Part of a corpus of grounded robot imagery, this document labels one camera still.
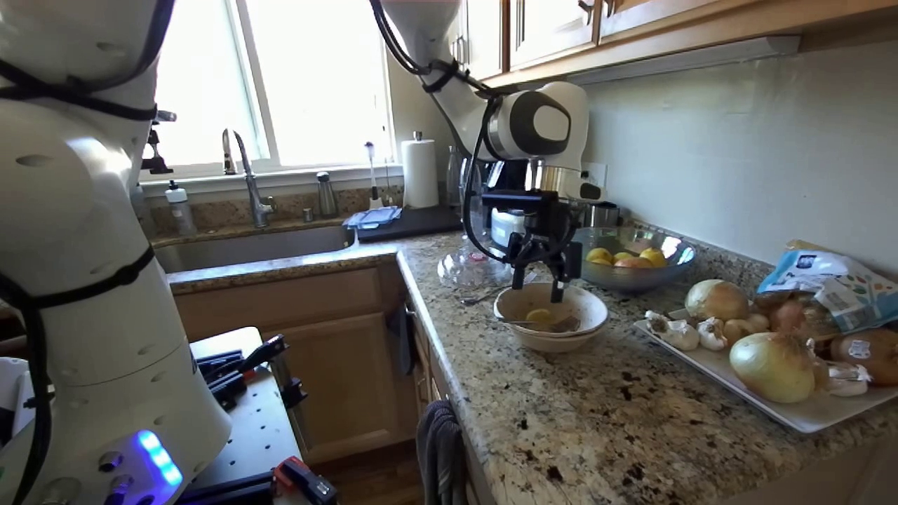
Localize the white ceramic bottom bowl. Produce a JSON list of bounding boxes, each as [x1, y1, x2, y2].
[[513, 326, 599, 354]]

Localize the blue white food package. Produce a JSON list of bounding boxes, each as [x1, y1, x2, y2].
[[759, 249, 898, 333]]

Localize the yellow lemon slice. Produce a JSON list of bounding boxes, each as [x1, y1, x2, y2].
[[524, 308, 561, 329]]

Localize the glass fruit bowl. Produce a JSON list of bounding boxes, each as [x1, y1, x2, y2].
[[575, 227, 695, 291]]

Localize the white rectangular tray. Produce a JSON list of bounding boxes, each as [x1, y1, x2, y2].
[[641, 319, 898, 436]]

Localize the chrome sink faucet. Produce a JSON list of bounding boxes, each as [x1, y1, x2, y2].
[[221, 130, 273, 231]]

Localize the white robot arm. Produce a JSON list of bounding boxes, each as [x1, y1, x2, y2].
[[367, 0, 590, 304]]

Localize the soap dispenser bottle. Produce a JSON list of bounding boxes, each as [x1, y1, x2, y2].
[[166, 183, 197, 236]]

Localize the wooden upper cabinets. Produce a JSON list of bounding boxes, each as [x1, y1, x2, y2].
[[450, 0, 898, 86]]

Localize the brown onion back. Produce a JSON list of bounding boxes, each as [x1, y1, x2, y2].
[[686, 279, 749, 319]]

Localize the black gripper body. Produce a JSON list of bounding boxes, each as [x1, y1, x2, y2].
[[479, 192, 579, 267]]

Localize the white ceramic top bowl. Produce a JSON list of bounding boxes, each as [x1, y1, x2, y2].
[[495, 284, 610, 336]]

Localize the white ceramic bowl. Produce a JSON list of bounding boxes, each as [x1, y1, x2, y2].
[[495, 284, 610, 336], [513, 326, 599, 354]]

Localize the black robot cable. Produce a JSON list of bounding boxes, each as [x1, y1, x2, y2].
[[367, 0, 528, 267]]

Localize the large yellow onion front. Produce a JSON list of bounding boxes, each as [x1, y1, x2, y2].
[[731, 332, 816, 405]]

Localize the paper towel roll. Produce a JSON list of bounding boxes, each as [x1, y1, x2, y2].
[[401, 131, 440, 208]]

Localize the blue grey hanging towel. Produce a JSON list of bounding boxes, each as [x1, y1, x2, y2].
[[416, 401, 470, 505]]

